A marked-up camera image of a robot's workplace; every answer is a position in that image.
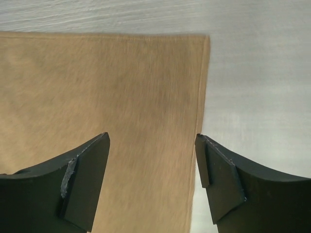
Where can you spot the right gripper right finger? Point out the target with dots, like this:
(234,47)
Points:
(247,197)

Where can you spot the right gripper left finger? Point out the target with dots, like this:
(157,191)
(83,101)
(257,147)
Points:
(59,195)

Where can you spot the brown cloth napkin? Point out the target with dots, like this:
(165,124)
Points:
(147,92)

